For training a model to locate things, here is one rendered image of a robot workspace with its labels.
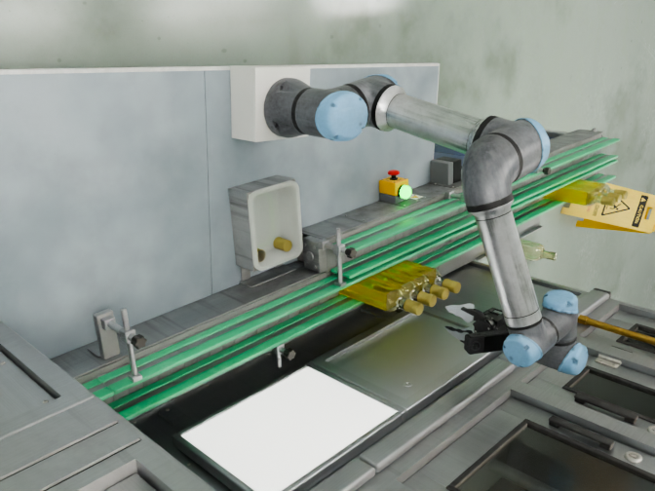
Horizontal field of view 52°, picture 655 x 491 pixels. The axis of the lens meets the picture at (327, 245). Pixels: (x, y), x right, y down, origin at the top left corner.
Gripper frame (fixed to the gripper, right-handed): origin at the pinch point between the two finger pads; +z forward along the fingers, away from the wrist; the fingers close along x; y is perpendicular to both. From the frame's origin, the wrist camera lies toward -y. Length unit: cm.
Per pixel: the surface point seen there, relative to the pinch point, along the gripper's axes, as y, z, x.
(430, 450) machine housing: -30.5, -17.4, -14.6
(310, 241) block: -9.9, 40.3, 15.5
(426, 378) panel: -10.5, -1.1, -12.3
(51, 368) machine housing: -95, 16, 23
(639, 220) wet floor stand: 329, 73, -79
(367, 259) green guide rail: 6.7, 33.6, 6.2
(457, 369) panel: -2.8, -5.3, -11.7
